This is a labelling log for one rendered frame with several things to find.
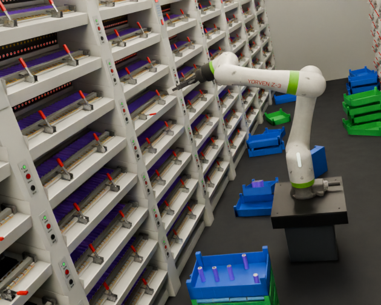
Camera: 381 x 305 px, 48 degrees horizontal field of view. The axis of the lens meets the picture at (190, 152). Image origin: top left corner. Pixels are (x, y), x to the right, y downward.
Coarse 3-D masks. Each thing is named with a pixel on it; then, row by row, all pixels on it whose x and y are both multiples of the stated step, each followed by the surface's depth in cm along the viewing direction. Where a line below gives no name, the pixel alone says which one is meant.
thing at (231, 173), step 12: (192, 0) 304; (192, 36) 314; (204, 36) 320; (204, 48) 317; (192, 60) 322; (204, 60) 319; (204, 84) 326; (216, 108) 331; (216, 132) 339; (228, 168) 349
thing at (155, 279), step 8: (152, 264) 224; (160, 264) 224; (144, 272) 221; (152, 272) 223; (160, 272) 223; (144, 280) 208; (152, 280) 218; (160, 280) 218; (136, 288) 209; (144, 288) 210; (152, 288) 213; (160, 288) 218; (128, 296) 205; (136, 296) 207; (144, 296) 208; (152, 296) 208; (128, 304) 199; (136, 304) 202; (144, 304) 203
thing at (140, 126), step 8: (144, 88) 258; (152, 88) 263; (160, 88) 261; (168, 88) 260; (168, 96) 258; (176, 96) 259; (152, 104) 244; (168, 104) 248; (152, 112) 232; (160, 112) 238; (136, 120) 220; (144, 120) 220; (152, 120) 229; (136, 128) 210; (144, 128) 219
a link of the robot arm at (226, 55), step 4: (224, 52) 219; (228, 52) 218; (220, 56) 218; (224, 56) 215; (228, 56) 215; (232, 56) 216; (236, 56) 219; (216, 60) 219; (220, 60) 214; (232, 60) 213; (236, 60) 217; (212, 64) 220; (216, 64) 219; (236, 64) 216; (212, 68) 220; (212, 72) 221
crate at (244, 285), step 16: (208, 256) 178; (224, 256) 176; (240, 256) 174; (256, 256) 172; (192, 272) 170; (208, 272) 176; (224, 272) 173; (240, 272) 170; (256, 272) 168; (192, 288) 161; (208, 288) 159; (224, 288) 158; (240, 288) 156; (256, 288) 155
